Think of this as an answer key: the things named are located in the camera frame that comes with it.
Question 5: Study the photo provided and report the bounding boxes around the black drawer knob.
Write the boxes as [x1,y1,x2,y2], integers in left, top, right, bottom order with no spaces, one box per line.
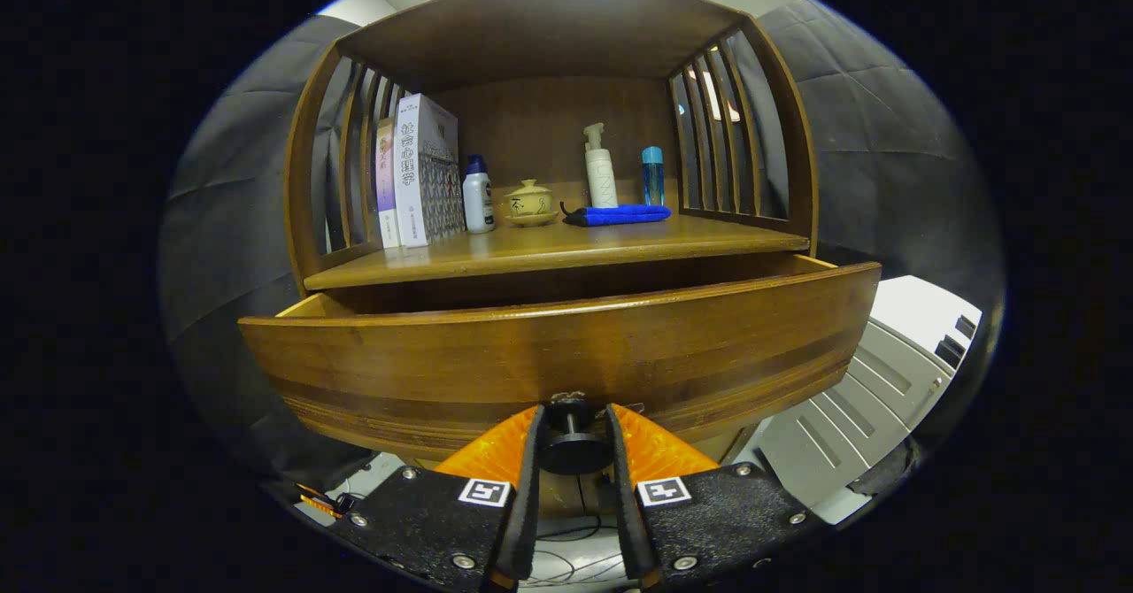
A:
[538,397,613,477]

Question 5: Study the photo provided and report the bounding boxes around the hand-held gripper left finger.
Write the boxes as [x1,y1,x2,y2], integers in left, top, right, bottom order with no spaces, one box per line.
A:
[339,404,546,593]

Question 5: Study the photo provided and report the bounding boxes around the brown wooden cabinet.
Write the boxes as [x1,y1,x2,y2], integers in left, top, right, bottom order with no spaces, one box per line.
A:
[283,0,820,523]

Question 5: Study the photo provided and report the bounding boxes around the thick white patterned book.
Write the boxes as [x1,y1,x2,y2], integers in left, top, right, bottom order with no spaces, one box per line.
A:
[394,93,466,249]

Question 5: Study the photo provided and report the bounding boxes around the folded blue cloth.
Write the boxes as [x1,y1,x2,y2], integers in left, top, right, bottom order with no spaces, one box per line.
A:
[564,204,673,227]

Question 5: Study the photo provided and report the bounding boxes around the small orange device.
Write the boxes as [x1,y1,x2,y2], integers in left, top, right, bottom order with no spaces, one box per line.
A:
[297,483,342,520]

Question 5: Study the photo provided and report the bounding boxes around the yellow lidded teacup with saucer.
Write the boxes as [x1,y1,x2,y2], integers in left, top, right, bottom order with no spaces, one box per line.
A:
[502,179,560,227]

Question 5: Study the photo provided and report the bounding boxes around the brown wooden drawer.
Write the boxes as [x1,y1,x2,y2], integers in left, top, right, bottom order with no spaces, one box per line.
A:
[237,255,883,466]

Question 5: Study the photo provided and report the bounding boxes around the white grey metal case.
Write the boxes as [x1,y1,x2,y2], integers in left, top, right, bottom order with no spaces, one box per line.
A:
[757,274,985,526]

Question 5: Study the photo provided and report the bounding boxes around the white pump bottle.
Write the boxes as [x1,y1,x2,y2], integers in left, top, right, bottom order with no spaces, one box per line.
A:
[582,122,620,209]

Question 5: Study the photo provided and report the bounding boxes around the wooden countertop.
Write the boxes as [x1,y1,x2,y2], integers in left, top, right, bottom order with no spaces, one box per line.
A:
[304,204,812,291]

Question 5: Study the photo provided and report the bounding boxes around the clear blue bottle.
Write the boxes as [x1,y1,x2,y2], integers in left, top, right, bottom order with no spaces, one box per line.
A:
[642,146,665,207]

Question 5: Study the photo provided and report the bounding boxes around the black floor cables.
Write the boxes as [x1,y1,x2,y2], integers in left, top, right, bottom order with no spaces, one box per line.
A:
[522,513,638,587]

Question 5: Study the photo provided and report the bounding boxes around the thin pink purple book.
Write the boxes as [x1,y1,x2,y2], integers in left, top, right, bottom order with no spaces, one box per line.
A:
[375,117,401,250]

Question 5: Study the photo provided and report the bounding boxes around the white lotion bottle blue cap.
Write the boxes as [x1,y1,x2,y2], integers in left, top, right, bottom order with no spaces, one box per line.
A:
[461,154,497,235]

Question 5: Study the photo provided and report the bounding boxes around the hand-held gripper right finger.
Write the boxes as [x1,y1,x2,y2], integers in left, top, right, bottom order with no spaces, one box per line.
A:
[605,403,821,592]

